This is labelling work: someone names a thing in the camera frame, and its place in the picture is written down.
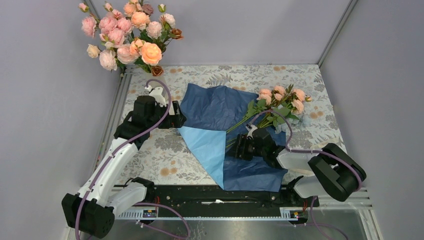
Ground cream printed ribbon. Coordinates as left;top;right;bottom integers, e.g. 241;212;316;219
289;141;338;176

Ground white ceramic vase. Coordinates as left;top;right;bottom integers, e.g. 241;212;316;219
144;68;167;91

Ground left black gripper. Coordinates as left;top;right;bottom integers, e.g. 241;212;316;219
147;100;186;130

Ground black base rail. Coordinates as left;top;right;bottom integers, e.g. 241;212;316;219
112;184;321;220

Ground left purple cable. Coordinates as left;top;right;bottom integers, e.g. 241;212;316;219
74;78;191;240

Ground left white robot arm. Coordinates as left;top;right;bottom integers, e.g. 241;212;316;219
61;95;186;240

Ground flower bouquet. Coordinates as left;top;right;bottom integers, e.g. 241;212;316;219
226;84;312;134

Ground pink and peach rose bunch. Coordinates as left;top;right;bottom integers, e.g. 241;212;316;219
78;0;184;77

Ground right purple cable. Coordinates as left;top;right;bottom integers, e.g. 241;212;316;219
245;109;364;240

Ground purple cable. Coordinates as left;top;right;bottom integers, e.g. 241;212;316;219
74;78;191;240
245;109;364;240

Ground blue wrapping paper sheet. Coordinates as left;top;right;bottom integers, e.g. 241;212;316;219
178;83;287;192

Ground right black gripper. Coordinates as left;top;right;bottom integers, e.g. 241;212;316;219
225;133;266;161

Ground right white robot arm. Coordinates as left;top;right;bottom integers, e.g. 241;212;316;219
228;128;367;206

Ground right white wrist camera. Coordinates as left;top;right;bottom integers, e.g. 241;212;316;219
245;124;258;139

